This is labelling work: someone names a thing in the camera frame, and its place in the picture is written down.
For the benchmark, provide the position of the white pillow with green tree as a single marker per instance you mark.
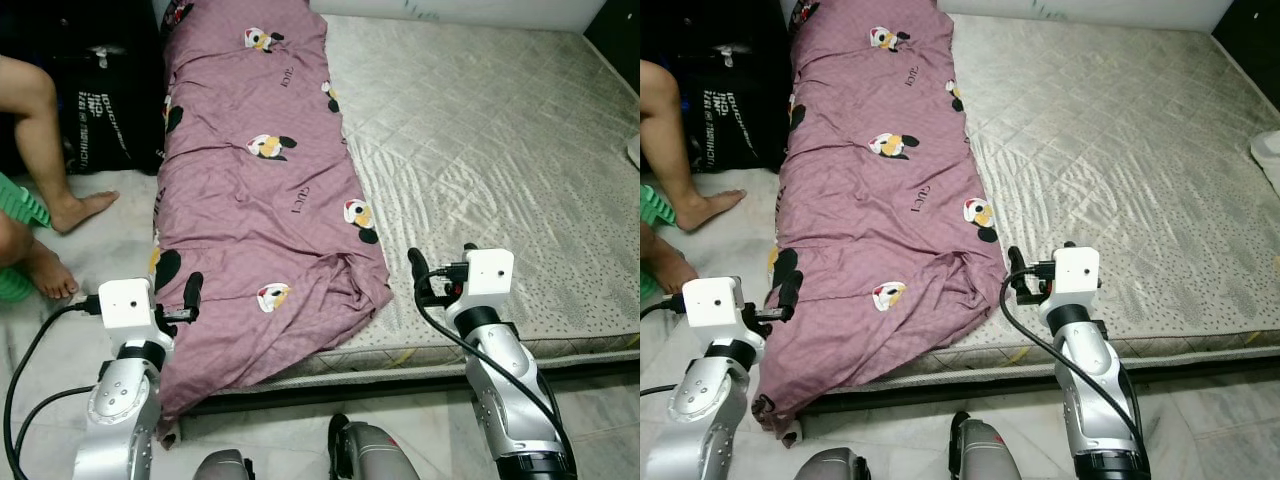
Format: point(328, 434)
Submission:
point(1268, 155)

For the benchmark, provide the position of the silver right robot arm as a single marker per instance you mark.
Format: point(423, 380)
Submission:
point(1090, 390)
point(505, 390)

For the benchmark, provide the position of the beige quilted mattress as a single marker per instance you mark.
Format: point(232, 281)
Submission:
point(1100, 150)
point(480, 150)

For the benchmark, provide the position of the pink cartoon print blanket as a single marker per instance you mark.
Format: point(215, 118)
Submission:
point(870, 200)
point(250, 200)

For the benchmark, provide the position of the green plastic stool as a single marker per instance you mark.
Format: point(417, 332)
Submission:
point(655, 205)
point(25, 205)

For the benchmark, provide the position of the grey left robot leg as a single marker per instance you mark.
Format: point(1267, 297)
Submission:
point(830, 465)
point(222, 466)

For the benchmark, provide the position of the grey robot leg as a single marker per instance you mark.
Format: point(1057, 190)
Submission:
point(222, 466)
point(988, 450)
point(375, 450)
point(830, 465)

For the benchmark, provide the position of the grey right robot leg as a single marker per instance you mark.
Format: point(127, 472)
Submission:
point(988, 450)
point(375, 450)

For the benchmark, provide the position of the black bag with white print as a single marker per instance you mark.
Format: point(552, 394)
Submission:
point(110, 120)
point(735, 120)

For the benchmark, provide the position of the person in grey shorts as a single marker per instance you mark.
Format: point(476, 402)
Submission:
point(35, 120)
point(665, 120)

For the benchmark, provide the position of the black tufted headboard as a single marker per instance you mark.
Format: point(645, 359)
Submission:
point(620, 30)
point(1255, 30)

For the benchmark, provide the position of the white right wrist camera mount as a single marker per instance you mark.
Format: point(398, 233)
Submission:
point(488, 272)
point(1075, 270)

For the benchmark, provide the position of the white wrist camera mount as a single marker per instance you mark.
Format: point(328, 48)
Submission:
point(1075, 270)
point(125, 303)
point(488, 272)
point(712, 302)

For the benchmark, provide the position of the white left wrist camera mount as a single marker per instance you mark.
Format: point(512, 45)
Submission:
point(125, 303)
point(712, 302)

